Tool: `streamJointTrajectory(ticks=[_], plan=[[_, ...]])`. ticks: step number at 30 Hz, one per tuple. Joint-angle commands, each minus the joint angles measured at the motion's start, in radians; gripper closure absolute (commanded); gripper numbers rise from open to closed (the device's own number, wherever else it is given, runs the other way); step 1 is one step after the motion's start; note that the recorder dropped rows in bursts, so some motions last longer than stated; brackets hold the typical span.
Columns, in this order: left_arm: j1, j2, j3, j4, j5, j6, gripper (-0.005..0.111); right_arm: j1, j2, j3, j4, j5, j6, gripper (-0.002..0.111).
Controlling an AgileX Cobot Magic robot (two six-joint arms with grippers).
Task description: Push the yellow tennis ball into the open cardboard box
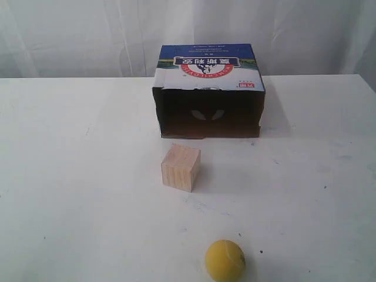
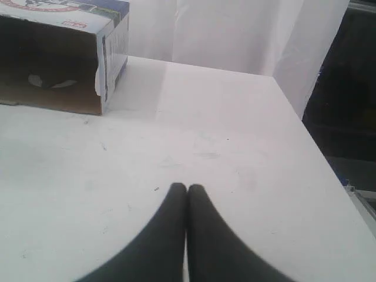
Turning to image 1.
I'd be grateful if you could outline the yellow tennis ball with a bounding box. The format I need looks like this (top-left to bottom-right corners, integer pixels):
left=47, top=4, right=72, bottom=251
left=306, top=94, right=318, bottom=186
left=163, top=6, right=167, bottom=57
left=205, top=240, right=246, bottom=281

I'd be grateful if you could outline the light wooden cube block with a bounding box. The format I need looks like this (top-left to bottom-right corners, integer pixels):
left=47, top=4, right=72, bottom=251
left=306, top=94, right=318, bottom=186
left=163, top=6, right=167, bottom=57
left=161, top=143, right=201, bottom=193

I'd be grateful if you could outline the blue white cardboard box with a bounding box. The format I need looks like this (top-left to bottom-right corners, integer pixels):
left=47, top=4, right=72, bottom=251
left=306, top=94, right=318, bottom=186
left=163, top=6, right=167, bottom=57
left=152, top=43, right=266, bottom=139

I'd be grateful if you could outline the white backdrop curtain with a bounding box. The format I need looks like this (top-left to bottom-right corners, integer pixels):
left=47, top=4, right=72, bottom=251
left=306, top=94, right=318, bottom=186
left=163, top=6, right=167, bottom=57
left=1, top=1, right=375, bottom=80

